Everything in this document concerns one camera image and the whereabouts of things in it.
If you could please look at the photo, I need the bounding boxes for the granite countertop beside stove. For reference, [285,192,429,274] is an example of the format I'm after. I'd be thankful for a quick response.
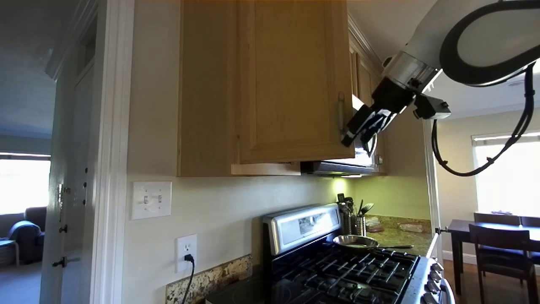
[364,217,439,259]

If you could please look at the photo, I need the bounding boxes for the white wall outlet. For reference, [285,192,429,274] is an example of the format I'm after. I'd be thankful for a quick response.
[175,234,199,276]

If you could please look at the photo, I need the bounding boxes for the bright living room window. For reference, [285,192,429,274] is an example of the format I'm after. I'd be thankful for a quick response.
[0,151,52,217]

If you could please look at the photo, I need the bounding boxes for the silver cabinet door handle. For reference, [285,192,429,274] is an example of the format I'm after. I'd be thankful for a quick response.
[336,94,348,138]

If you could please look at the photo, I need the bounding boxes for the metal frying pan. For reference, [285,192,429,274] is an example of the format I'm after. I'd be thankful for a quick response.
[331,234,415,252]

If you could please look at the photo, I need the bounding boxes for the white room door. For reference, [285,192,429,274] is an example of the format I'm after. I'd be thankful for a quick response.
[39,0,108,304]

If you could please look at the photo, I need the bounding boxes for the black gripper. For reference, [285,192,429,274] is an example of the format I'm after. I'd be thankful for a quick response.
[339,75,420,151]

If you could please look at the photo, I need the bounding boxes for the wooden cabinet door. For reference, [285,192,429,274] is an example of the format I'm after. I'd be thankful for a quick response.
[235,0,356,166]

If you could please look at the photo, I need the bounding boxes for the black utensil holder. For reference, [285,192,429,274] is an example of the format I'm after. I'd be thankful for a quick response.
[336,193,358,237]

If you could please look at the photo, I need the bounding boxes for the bright window with white frame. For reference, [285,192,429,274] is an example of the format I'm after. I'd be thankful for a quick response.
[471,132,540,219]

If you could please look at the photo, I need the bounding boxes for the dark dining chair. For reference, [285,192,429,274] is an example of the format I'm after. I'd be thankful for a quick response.
[472,212,521,227]
[469,224,538,304]

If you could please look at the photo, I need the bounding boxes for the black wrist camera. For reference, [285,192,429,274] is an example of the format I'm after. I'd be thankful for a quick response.
[412,92,452,122]

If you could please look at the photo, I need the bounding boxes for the white light switch plate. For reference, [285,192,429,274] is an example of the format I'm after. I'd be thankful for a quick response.
[130,181,174,222]

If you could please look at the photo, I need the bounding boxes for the wooden cabinet above microwave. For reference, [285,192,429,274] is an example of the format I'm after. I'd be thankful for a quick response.
[346,23,385,109]

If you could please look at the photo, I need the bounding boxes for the black power cord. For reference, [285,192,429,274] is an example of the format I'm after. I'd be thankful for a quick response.
[181,254,197,304]

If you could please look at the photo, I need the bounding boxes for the dark dining table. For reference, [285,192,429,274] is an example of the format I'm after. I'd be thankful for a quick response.
[435,219,540,296]

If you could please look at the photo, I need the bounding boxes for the stainless steel gas stove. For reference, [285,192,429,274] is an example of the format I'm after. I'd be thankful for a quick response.
[263,203,457,304]

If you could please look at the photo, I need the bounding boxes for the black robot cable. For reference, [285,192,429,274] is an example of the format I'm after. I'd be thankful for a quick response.
[429,62,537,180]

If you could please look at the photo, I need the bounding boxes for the granite countertop slab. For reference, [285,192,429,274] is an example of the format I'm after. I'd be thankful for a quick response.
[164,254,255,304]

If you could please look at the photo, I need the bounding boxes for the wooden wall cabinet box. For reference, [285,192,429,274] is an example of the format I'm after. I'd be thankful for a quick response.
[177,0,302,180]

